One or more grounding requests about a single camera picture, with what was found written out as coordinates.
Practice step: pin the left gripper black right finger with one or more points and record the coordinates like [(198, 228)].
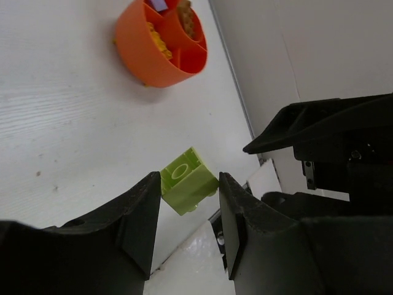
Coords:
[(304, 243)]

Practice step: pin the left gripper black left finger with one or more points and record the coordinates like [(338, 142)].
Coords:
[(106, 251)]

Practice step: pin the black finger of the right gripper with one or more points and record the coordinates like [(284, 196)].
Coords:
[(301, 122)]

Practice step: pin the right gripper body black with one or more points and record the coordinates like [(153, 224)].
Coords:
[(357, 162)]

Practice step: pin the lime green lego brick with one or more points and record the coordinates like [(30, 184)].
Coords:
[(186, 181)]

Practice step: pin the brown lego brick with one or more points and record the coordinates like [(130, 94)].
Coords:
[(188, 20)]

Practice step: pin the yellow orange long lego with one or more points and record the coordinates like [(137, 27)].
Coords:
[(159, 42)]

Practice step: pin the light purple lego brick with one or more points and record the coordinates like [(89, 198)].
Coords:
[(158, 5)]

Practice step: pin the orange round divided container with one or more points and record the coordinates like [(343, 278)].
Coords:
[(141, 56)]

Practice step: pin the aluminium rail right side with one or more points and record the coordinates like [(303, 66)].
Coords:
[(234, 26)]

